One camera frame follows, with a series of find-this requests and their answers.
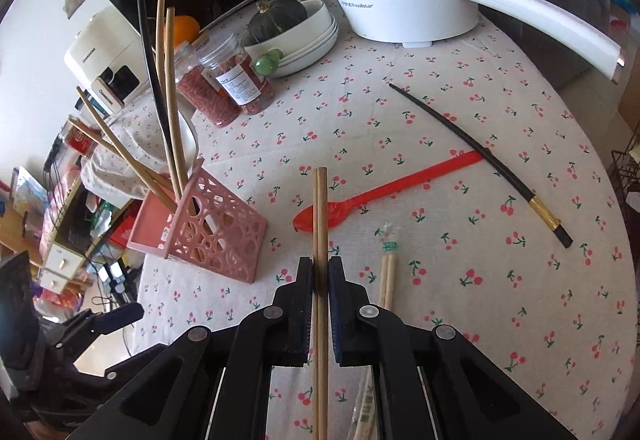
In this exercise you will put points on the clear jar of red berries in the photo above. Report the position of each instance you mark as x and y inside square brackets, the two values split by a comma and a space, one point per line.
[207, 95]

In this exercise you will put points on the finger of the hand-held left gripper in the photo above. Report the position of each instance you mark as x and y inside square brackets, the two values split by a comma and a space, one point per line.
[117, 315]
[112, 372]

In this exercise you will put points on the orange fruit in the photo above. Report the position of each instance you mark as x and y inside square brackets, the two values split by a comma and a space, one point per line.
[185, 29]

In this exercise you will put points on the white electric cooking pot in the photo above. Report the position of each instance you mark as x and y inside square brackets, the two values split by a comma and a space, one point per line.
[400, 5]

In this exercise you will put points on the red cardboard box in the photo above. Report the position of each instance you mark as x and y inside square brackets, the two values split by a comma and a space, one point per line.
[125, 231]

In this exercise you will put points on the green kabocha squash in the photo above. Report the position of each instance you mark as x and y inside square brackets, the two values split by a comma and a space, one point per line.
[277, 20]

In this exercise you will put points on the red plastic spoon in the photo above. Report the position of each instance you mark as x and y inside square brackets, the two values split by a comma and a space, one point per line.
[350, 207]

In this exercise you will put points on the small floral draped cloth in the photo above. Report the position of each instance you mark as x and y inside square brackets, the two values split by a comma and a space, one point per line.
[135, 120]

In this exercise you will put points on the red tin box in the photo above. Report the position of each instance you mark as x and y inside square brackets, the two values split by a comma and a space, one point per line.
[82, 140]

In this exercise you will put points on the wrapped disposable chopsticks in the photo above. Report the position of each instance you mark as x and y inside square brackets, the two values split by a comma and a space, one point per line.
[387, 280]

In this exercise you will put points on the white air fryer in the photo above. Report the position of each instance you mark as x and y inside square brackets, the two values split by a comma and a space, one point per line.
[95, 50]

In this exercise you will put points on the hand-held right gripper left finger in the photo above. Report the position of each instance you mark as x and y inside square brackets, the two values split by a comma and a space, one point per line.
[305, 310]

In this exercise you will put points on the pink perforated utensil holder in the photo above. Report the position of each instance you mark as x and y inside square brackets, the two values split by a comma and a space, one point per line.
[215, 235]

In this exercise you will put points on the black chopstick with gold band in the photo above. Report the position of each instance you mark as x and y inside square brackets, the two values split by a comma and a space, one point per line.
[150, 65]
[475, 148]

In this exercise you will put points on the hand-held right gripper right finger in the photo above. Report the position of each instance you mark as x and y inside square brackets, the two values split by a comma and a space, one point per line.
[336, 310]

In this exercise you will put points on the clear jar with white label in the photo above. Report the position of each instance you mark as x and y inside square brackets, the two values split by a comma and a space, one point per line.
[240, 80]

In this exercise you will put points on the green ceramic spoon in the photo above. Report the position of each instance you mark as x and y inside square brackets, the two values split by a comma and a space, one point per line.
[267, 64]

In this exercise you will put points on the white ceramic bowl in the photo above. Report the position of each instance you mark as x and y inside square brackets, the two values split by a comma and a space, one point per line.
[312, 65]
[320, 51]
[315, 28]

